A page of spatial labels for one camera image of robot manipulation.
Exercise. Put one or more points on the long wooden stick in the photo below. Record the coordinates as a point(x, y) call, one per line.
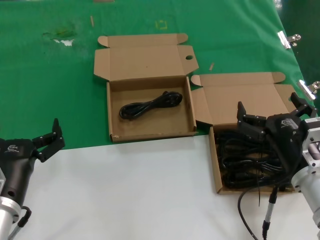
point(92, 21)

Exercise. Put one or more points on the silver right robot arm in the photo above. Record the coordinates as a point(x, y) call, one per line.
point(308, 195)

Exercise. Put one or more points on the silver binder clip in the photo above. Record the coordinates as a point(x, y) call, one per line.
point(283, 40)
point(306, 88)

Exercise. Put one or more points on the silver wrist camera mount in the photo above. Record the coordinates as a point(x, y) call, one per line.
point(1, 180)
point(312, 140)

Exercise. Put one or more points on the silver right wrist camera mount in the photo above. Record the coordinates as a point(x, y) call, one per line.
point(312, 140)

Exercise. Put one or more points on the brown flat object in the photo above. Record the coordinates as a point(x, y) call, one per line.
point(103, 1)

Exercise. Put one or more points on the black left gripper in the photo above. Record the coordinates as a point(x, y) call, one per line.
point(17, 160)

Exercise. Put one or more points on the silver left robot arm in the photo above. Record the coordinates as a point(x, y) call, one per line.
point(6, 215)

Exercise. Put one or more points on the short wooden stick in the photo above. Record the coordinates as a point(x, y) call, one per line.
point(211, 66)

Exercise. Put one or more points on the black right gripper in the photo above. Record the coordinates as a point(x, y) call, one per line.
point(285, 135)

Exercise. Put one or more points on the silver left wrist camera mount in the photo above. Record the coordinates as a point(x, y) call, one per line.
point(1, 180)

